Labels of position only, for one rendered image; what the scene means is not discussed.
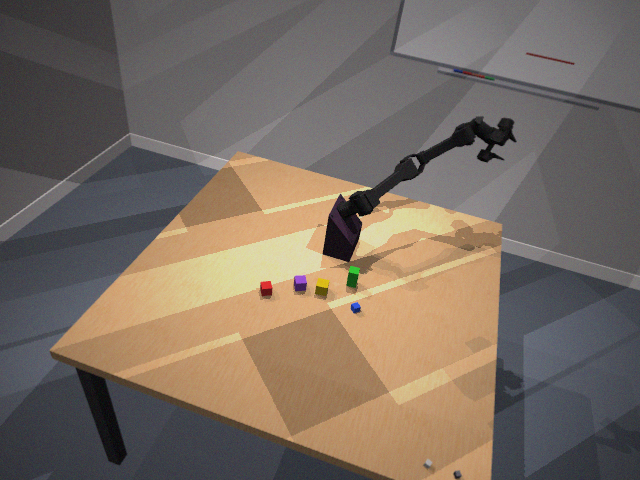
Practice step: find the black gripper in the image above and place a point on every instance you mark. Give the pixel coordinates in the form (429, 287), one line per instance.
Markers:
(486, 155)

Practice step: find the red block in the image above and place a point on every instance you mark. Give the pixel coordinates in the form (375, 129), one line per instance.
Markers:
(266, 288)

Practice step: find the purple block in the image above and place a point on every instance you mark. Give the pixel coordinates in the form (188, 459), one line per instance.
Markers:
(300, 283)

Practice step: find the yellow block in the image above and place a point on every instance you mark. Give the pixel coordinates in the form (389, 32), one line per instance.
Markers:
(322, 286)

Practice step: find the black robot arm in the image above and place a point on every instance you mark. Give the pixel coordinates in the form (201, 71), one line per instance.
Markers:
(363, 202)

